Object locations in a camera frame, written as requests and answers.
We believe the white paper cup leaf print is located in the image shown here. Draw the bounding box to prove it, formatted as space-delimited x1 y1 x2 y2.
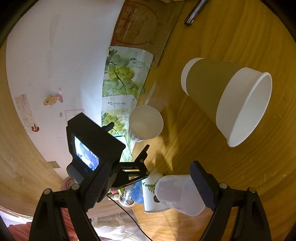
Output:
142 173 170 213

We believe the black pen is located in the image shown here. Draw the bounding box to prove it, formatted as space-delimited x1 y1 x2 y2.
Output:
184 0 209 27

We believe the brown cardboard sheet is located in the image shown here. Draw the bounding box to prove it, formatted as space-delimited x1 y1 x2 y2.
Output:
111 0 185 68

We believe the yellow fish wall sticker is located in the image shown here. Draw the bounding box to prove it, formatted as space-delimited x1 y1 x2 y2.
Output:
43 88 63 106

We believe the black cable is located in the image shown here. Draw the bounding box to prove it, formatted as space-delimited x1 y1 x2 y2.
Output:
106 194 153 241

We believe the grape print paper sheet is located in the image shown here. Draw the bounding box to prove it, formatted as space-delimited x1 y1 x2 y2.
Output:
101 46 154 162

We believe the olive green paper cup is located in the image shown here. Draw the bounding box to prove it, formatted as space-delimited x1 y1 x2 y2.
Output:
181 58 273 147

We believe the red wall sticker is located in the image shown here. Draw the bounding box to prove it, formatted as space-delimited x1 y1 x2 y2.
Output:
31 123 40 133

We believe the pink wall note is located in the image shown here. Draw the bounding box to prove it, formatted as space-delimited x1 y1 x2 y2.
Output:
65 109 84 121

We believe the grey checkered paper cup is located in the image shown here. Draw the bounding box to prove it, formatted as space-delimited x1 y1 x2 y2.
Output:
128 105 164 142

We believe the blue plastic cup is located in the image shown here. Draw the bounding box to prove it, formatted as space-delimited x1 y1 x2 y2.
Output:
130 181 144 204

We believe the translucent white plastic cup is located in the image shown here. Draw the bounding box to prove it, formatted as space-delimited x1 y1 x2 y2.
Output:
155 175 205 216

